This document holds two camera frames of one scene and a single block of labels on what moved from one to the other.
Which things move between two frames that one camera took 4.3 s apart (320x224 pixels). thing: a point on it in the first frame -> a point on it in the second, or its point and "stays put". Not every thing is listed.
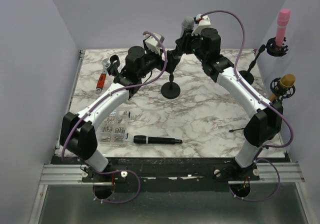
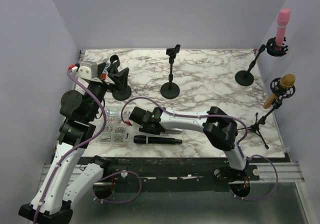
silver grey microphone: [187, 24] -> [172, 130]
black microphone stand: [170, 90] stays put
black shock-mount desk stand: [272, 49] stays put
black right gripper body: [194, 46] -> [144, 128]
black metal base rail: [170, 174] stays put
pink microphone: [283, 20] stays put
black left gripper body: [153, 60] -> [99, 89]
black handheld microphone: [146, 139] stays put
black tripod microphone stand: [283, 93] stays put
